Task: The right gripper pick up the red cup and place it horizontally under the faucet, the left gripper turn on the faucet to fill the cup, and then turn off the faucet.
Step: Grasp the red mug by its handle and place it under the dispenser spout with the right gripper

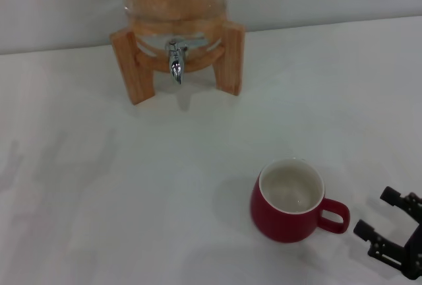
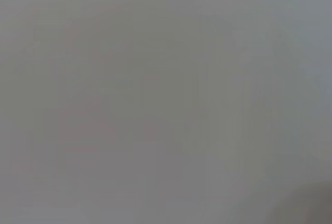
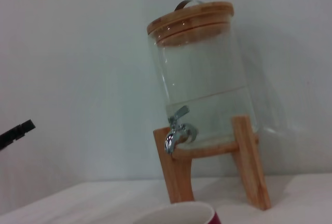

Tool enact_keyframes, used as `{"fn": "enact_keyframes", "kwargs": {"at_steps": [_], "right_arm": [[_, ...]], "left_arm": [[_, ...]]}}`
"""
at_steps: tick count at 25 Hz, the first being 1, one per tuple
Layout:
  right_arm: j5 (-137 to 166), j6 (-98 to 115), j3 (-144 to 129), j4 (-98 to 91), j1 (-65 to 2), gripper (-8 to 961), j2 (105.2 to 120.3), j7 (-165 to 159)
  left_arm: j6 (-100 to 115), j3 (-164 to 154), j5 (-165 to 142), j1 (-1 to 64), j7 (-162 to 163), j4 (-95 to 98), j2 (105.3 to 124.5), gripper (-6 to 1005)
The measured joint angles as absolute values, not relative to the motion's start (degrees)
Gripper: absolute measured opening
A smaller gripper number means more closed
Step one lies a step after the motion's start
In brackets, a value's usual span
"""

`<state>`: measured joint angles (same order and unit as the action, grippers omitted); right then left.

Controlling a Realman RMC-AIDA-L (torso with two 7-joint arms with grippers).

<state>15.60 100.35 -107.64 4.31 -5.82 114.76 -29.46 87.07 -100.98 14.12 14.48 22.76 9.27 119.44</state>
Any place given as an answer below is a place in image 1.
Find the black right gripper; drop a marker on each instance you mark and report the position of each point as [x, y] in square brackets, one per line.
[414, 255]

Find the red ceramic cup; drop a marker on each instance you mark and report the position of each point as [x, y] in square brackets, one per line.
[280, 224]

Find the chrome faucet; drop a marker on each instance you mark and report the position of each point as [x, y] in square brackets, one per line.
[176, 64]

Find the wooden dispenser stand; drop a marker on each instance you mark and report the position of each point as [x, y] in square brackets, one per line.
[132, 67]

